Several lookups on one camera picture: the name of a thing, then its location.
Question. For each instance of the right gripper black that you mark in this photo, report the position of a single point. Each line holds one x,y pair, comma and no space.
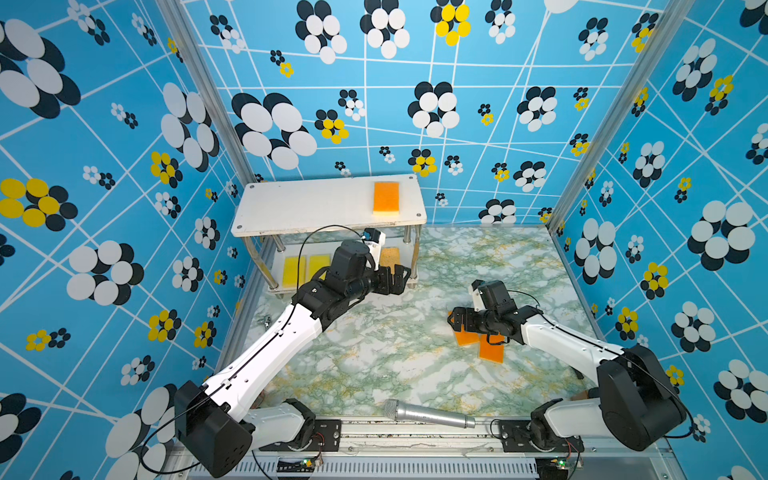
468,320

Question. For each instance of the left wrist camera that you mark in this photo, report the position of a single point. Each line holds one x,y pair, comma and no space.
374,240

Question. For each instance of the silver microphone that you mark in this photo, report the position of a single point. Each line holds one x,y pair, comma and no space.
402,411

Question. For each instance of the white two-tier shelf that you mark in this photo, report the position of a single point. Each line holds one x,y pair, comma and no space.
270,210

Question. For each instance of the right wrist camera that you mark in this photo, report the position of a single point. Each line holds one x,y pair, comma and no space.
476,297

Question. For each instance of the green circuit board left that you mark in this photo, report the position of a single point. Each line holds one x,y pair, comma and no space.
305,465

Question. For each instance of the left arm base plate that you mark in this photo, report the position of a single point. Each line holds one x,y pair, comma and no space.
318,435

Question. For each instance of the yellow sponge back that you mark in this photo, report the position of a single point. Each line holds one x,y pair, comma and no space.
294,271

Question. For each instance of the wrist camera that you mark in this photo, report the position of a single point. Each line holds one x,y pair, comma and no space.
374,240
476,297

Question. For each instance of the yellow sponge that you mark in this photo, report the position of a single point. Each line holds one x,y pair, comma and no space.
318,262
294,271

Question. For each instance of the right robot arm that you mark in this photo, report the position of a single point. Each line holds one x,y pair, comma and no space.
635,403

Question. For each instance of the orange sponge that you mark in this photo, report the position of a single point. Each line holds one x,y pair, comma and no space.
464,338
386,199
491,348

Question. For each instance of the orange sponge front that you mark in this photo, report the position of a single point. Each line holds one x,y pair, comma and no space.
491,348

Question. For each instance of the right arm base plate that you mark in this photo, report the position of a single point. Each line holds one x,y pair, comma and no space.
515,436

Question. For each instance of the tan porous sponge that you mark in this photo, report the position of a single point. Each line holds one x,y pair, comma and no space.
390,257

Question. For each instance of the aluminium front rail frame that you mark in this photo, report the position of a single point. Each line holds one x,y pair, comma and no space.
380,448

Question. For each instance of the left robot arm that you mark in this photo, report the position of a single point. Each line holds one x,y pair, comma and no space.
217,422

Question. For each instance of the circuit board right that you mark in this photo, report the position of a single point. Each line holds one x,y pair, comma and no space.
554,468

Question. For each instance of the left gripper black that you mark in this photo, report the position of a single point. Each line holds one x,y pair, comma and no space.
386,287

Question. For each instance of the orange sponge back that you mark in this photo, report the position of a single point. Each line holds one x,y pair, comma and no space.
386,199

